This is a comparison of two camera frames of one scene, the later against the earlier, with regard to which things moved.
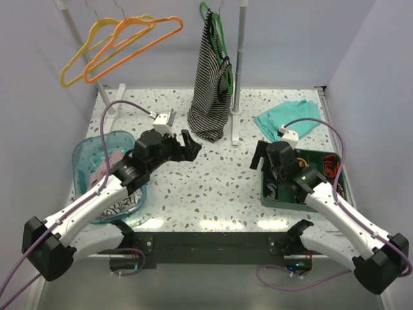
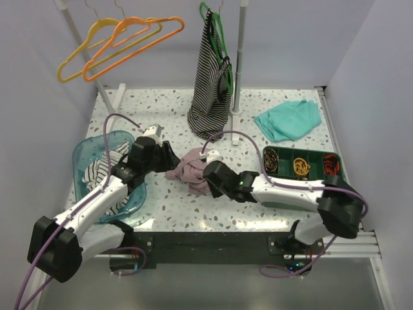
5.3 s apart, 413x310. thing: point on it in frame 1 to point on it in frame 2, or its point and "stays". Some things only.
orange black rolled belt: (331, 165) stays
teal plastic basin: (90, 152) stays
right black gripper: (261, 151) to (215, 193)
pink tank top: (102, 170) to (190, 169)
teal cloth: (271, 120) stays
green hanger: (219, 41) stays
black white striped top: (210, 103) stays
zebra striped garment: (132, 201) to (97, 173)
